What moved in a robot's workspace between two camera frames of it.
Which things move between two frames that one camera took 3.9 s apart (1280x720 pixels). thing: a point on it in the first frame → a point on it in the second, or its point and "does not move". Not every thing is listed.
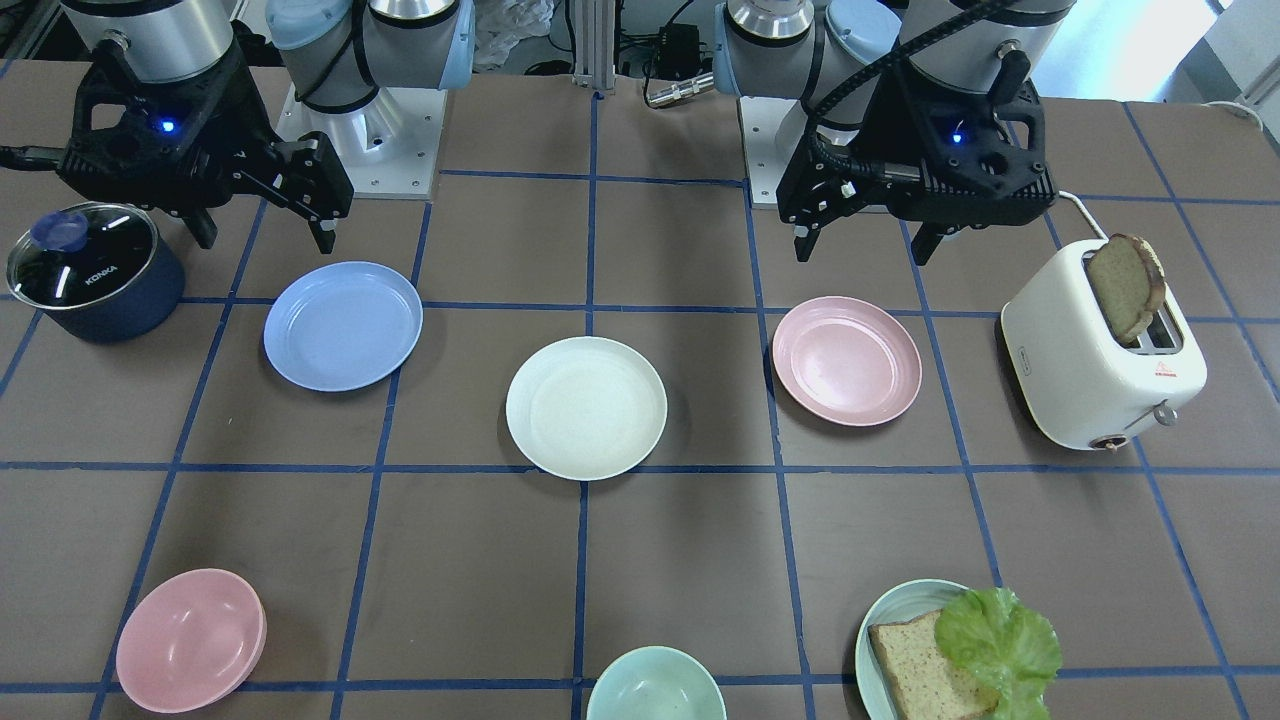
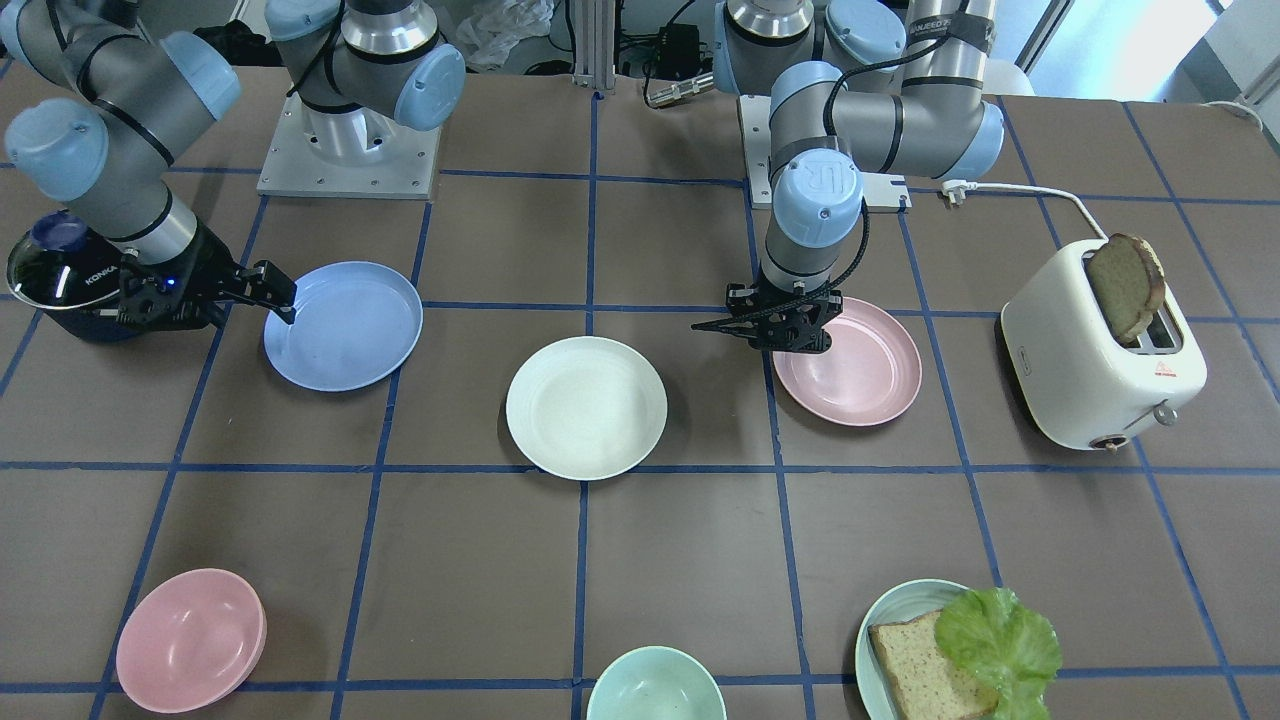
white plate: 587,408 does not move
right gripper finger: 313,182 → 265,285
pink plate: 847,361 does not move
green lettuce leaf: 995,635 does not move
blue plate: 341,325 does not move
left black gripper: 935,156 → 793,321
